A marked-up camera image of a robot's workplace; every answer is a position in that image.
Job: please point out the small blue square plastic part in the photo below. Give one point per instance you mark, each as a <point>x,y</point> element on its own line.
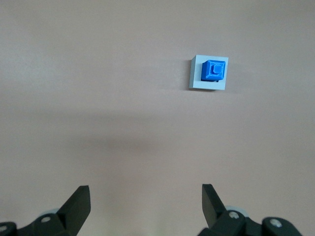
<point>212,71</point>

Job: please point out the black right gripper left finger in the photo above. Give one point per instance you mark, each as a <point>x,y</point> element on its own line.
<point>73,209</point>

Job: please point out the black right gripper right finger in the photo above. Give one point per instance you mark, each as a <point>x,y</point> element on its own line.
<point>211,206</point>

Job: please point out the gray square base with recess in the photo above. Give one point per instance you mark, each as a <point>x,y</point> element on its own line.
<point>195,78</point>

